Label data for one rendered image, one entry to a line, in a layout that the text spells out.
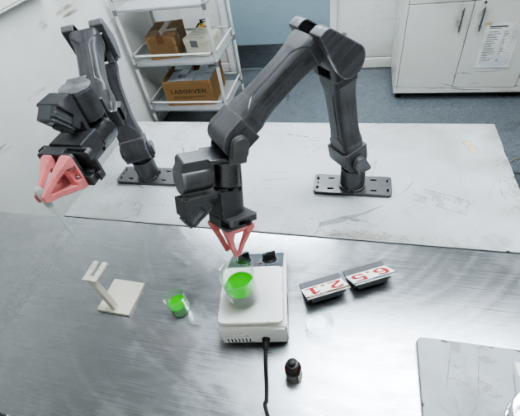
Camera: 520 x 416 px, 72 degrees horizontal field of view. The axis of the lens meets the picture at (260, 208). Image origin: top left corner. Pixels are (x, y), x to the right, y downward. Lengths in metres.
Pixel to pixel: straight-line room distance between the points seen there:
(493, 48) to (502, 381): 2.56
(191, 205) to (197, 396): 0.34
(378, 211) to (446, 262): 0.19
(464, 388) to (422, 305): 0.16
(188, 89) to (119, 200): 1.87
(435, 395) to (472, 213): 0.45
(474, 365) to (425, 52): 2.48
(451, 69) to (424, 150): 1.98
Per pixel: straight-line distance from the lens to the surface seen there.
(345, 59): 0.70
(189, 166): 0.64
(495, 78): 3.19
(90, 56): 0.91
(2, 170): 2.09
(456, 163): 1.11
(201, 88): 2.85
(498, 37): 3.05
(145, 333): 0.82
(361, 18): 3.47
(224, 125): 0.64
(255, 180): 1.03
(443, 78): 3.10
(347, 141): 0.84
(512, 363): 0.79
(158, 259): 0.92
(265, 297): 0.69
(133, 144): 1.04
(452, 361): 0.75
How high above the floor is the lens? 1.58
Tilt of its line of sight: 46 degrees down
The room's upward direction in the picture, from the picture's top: 11 degrees counter-clockwise
